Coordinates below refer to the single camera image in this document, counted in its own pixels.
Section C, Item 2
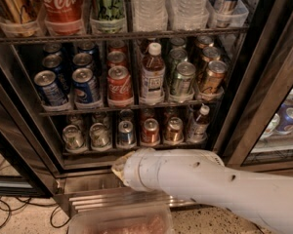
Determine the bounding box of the clear water bottle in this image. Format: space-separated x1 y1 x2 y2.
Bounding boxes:
167 0 209 31
132 0 168 32

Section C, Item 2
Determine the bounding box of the blue can in right fridge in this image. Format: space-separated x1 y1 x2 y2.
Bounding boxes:
275 107 293 135

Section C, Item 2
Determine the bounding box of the green 7up can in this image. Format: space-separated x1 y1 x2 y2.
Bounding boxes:
63 125 86 153

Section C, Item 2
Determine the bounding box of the green can middle shelf front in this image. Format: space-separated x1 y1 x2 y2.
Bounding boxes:
170 61 196 97

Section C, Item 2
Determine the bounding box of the blue silver can bottom shelf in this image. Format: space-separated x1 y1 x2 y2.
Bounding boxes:
118 121 136 146

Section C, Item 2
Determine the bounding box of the clear water bottle left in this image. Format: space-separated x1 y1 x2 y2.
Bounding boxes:
132 0 168 32

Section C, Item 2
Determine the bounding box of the green La Croix can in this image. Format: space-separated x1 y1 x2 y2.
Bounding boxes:
91 0 125 33

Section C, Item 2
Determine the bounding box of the red Coca-Cola can second row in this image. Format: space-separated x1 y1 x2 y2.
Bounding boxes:
106 51 128 68

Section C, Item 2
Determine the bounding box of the white and tan gripper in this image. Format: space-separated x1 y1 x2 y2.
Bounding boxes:
111 151 135 186

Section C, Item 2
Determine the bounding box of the clear plastic bin foreground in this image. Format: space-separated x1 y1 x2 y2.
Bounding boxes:
67 203 175 234

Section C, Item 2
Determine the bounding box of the blue pepsi can second row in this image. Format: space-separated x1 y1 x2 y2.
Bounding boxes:
42 55 70 95
72 53 95 71

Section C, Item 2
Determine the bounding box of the red Coca-Cola can top shelf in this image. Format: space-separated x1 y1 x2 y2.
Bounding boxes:
42 0 83 35

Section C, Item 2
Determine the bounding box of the red Coca-Cola can middle shelf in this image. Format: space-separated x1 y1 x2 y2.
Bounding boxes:
107 65 133 101

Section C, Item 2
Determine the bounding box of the small tea bottle bottom shelf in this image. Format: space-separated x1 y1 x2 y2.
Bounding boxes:
187 105 210 142

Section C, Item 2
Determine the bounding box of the blue Pepsi can front left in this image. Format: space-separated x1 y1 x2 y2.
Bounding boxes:
34 70 68 106

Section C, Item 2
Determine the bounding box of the gold can middle shelf front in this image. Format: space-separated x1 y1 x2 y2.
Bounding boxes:
199 60 228 94

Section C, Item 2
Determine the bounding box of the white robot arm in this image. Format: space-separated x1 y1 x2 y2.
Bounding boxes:
111 148 293 234

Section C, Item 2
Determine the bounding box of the blue Pepsi can second row left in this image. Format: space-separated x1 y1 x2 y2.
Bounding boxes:
42 55 70 95

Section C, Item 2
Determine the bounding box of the steel fridge base grille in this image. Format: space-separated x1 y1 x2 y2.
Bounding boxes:
54 170 193 215

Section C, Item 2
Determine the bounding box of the red can bottom shelf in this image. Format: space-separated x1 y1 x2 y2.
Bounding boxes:
141 118 160 145

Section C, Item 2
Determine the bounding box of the blue Pepsi can second row right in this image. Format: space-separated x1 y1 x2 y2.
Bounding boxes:
72 53 95 71

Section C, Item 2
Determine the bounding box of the red coca-cola can shelf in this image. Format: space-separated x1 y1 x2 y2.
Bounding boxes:
107 65 133 101
42 0 83 35

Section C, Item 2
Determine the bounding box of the green can shelf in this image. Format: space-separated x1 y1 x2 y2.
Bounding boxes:
168 48 188 79
170 61 196 97

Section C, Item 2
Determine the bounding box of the orange can bottom shelf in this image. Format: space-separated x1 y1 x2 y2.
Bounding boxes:
164 117 184 143

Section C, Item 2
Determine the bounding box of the clear water bottle right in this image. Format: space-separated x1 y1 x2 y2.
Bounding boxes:
167 0 209 31

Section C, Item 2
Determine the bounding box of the gold can top shelf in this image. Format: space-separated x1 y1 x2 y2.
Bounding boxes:
0 0 41 37

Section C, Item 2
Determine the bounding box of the blue pepsi can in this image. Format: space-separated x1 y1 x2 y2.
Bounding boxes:
34 70 68 106
72 68 101 104

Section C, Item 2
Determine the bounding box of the silver blue can top shelf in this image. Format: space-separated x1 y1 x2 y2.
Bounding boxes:
213 0 239 28

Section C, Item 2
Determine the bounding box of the tea bottle white cap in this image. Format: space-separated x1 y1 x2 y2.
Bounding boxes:
141 42 165 98

